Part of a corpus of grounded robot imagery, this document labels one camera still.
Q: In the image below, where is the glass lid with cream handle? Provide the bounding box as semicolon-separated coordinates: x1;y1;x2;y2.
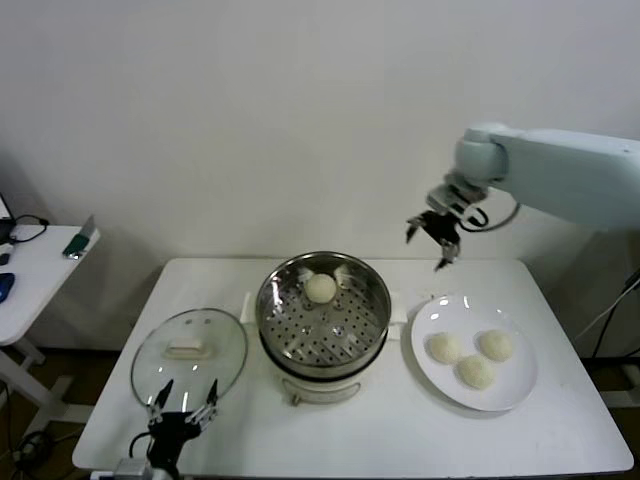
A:
130;308;250;416

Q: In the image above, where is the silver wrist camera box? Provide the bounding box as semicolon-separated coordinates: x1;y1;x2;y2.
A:
426;183;469;217
114;458;146;480

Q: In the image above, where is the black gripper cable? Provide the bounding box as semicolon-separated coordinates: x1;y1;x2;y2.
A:
462;202;521;234
128;432;154;459

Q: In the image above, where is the white hanging cable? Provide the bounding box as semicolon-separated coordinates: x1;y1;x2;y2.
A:
572;287;631;341

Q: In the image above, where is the black hanging power cable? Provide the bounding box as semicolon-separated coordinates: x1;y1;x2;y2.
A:
592;267;640;359

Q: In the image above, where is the white stand base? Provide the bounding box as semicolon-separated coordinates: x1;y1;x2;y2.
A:
599;364;640;409

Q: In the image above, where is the perforated steel steamer basket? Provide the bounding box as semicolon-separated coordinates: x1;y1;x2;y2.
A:
255;252;392;371

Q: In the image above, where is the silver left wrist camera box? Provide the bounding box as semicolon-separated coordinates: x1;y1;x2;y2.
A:
114;458;146;480

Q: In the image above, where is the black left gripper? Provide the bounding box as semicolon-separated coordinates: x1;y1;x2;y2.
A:
147;379;220;469

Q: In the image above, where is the white steamed baozi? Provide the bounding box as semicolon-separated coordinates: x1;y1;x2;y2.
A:
425;333;464;365
454;355;498;390
477;329;515;362
304;273;337;305

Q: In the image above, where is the green handled metal scraper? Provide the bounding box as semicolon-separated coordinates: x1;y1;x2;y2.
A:
62;215;97;260

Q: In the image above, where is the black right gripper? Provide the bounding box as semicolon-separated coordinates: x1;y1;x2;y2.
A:
405;209;462;272

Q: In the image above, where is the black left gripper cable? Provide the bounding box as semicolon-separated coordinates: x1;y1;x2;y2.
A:
128;432;154;459

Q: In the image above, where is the black looped cable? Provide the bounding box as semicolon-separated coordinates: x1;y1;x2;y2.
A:
8;214;50;246

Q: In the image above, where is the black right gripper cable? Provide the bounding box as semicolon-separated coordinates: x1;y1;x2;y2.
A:
462;202;521;234

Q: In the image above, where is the black floor cable bundle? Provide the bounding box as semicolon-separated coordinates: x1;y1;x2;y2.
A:
9;429;56;466

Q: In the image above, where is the laptop computer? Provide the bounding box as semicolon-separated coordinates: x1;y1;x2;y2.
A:
0;193;14;241

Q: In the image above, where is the white round plate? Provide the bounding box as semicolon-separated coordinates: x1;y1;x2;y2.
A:
410;294;539;412

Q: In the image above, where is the white side table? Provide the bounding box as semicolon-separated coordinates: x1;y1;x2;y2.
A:
0;225;101;426

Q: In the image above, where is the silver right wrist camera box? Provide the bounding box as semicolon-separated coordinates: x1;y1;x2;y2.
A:
426;183;469;217

